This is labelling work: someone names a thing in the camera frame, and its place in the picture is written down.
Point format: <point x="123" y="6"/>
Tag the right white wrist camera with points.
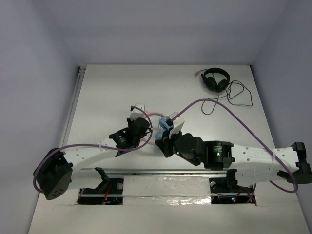
<point x="175" y="125"/>

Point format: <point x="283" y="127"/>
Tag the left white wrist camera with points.
<point x="136" y="111"/>

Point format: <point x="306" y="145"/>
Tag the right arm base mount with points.
<point x="225" y="190"/>

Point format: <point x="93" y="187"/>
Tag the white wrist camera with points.
<point x="136" y="111"/>
<point x="175" y="125"/>

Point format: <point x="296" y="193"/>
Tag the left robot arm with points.
<point x="53" y="175"/>

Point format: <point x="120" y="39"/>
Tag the black headphones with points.
<point x="209" y="80"/>

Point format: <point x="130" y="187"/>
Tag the blue pink cat-ear headphones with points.
<point x="161" y="126"/>

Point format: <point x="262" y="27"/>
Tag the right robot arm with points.
<point x="244" y="165"/>

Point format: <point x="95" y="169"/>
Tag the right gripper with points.
<point x="165" y="143"/>

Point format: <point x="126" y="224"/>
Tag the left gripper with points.
<point x="131" y="123"/>

